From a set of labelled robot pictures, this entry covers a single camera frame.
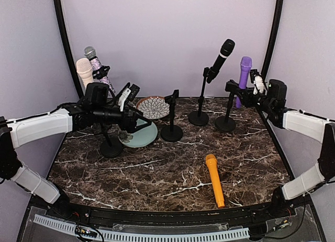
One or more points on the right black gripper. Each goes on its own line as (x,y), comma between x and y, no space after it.
(244,90)

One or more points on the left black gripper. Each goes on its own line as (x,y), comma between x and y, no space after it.
(131,126)

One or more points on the black stand of purple microphone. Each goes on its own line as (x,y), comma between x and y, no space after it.
(226,123)

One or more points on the orange microphone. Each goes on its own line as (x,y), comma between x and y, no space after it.
(211,163)

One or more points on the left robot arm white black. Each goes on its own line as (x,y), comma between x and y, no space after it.
(15,133)

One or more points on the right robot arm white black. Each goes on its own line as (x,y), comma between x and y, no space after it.
(320,130)

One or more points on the empty black microphone stand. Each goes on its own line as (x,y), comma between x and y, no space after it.
(172,133)

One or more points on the black stand of cream microphone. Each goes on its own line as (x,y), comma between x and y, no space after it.
(111,147)

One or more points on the cream pink microphone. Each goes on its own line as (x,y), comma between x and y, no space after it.
(85,71)

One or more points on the glitter silver purple microphone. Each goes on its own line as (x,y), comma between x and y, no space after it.
(100,72)

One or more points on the light green plate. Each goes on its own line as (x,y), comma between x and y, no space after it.
(140,138)

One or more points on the floral patterned bowl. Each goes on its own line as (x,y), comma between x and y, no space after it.
(153,107)

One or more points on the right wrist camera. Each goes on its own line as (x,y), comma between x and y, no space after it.
(257,81)

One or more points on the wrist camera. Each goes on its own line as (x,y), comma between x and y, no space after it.
(257,81)
(127,94)

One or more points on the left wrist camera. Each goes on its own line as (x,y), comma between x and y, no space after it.
(127,94)

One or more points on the right black frame post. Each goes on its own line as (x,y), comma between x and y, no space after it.
(272,38)

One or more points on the black frame post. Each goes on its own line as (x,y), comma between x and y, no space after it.
(272,38)
(66,46)

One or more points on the black front rail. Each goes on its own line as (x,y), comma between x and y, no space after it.
(250,215)

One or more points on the left black frame post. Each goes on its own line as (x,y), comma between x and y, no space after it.
(66,46)

